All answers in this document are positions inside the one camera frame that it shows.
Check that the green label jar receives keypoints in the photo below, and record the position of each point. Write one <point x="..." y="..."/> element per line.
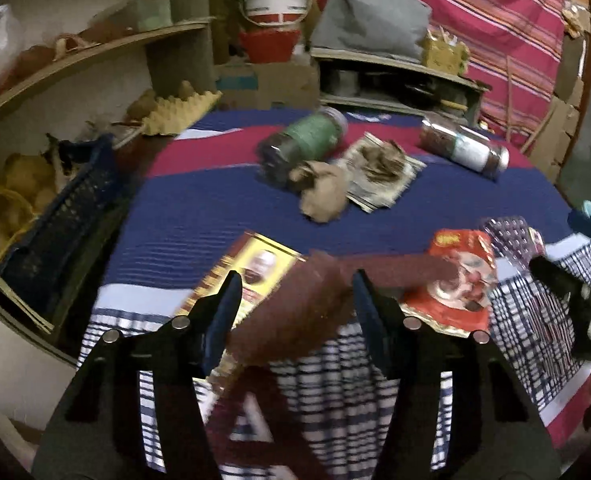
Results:
<point x="310" y="135"/>

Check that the red striped curtain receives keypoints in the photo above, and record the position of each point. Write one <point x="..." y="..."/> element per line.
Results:
<point x="500" y="25"/>

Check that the grey cushion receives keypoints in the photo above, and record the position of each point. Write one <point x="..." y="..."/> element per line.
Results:
<point x="370" y="20"/>

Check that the red plastic basket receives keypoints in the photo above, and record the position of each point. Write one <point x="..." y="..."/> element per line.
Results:
<point x="268" y="46"/>

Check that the dark blue plastic crate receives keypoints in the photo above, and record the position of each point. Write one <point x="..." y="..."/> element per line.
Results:
<point x="65" y="220"/>

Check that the red snack packet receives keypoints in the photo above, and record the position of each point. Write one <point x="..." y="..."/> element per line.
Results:
<point x="455" y="300"/>

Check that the cardboard egg carton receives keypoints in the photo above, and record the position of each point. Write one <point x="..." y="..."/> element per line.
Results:
<point x="180" y="110"/>

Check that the crumpled brown paper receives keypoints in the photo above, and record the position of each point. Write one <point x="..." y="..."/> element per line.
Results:
<point x="325" y="195"/>

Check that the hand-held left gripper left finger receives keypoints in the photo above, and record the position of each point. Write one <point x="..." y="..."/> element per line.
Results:
<point x="223" y="315"/>

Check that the purple ball blister pack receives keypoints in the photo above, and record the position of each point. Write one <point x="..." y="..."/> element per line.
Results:
<point x="510" y="240"/>

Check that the clear plastic container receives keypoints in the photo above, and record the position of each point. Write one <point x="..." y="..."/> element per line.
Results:
<point x="150" y="10"/>

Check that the white plastic bucket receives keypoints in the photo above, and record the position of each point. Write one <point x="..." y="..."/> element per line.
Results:
<point x="275" y="2"/>

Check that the white label jar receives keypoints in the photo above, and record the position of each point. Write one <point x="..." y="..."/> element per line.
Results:
<point x="465" y="147"/>

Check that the pile of potatoes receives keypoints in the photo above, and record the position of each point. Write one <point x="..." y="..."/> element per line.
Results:
<point x="20" y="180"/>

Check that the wooden shelf unit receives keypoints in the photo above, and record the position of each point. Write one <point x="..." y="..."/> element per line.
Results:
<point x="100" y="55"/>

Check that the printed packet with dried goods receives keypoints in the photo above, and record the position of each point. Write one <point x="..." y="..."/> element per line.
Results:
<point x="380" y="170"/>

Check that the yellow cardboard box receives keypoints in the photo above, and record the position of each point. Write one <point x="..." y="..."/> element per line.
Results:
<point x="255" y="265"/>

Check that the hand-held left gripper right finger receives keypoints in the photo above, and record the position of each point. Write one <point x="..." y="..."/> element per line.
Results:
<point x="370" y="320"/>

